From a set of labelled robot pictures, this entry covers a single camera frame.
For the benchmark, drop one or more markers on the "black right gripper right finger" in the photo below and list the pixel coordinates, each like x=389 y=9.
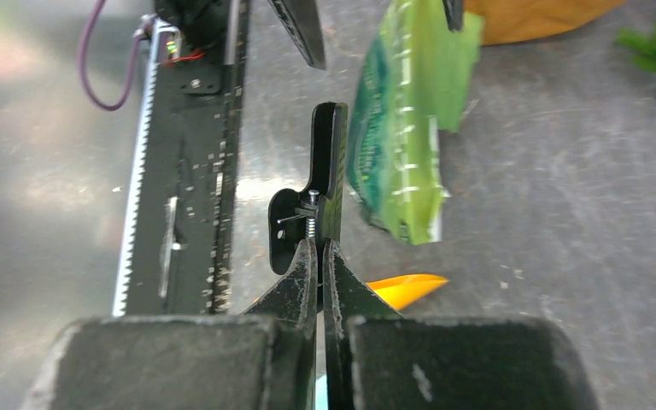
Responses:
x=377 y=358

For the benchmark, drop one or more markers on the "black bag clip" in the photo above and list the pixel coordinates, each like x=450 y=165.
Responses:
x=316 y=210

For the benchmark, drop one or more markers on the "brown paper grocery bag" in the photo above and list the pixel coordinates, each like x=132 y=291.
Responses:
x=515 y=21

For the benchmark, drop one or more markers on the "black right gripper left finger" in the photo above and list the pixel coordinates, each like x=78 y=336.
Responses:
x=263 y=358

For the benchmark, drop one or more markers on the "green litter bag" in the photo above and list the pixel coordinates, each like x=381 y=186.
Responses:
x=413 y=85

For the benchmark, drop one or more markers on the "slotted cable duct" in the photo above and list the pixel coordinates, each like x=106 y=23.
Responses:
x=126 y=251

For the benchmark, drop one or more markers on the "yellow plastic scoop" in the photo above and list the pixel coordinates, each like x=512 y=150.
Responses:
x=402 y=291

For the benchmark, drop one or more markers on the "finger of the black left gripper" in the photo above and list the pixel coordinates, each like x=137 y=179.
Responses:
x=454 y=13
x=300 y=19

